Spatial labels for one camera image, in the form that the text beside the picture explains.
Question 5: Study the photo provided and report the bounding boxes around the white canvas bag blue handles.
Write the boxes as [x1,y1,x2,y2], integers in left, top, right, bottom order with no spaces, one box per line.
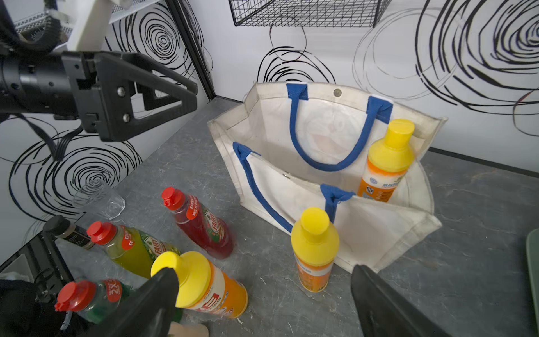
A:
[209,82,445,272]

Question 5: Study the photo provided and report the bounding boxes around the orange soap bottle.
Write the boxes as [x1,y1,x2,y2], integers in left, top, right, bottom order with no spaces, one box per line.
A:
[357,119,415,202]
[291,207,340,293]
[150,251,248,320]

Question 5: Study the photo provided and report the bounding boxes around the small dark jar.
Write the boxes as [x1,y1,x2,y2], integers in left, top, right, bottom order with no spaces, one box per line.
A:
[43,215,94,250]

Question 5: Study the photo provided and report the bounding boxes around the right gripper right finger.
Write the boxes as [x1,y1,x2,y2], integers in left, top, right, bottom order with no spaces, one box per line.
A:
[351,265,449,336]

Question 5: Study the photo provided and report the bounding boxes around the mint green toaster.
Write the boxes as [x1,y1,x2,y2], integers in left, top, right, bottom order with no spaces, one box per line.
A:
[526,228,539,325]

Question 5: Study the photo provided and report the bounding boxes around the clear drinking glass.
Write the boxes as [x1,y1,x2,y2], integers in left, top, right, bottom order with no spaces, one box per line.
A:
[72,178,126,220]

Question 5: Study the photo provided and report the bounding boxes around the yellow-green soap bottle red cap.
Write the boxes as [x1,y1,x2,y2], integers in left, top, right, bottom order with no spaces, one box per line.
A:
[86,221,181,279]

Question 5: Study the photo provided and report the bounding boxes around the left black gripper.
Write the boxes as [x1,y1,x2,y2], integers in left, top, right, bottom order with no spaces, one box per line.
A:
[61,51,198,142]

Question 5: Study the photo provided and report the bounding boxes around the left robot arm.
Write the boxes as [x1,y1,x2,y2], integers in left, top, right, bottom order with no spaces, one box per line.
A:
[1,1,198,142]

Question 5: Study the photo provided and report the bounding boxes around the dark green soap bottle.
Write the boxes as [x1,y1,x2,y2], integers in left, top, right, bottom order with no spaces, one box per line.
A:
[54,279,136,324]

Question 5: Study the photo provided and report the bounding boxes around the black wire wall basket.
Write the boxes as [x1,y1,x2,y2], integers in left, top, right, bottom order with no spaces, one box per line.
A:
[229,0,391,28]

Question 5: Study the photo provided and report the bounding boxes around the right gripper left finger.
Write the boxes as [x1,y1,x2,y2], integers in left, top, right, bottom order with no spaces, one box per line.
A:
[84,268,179,337]

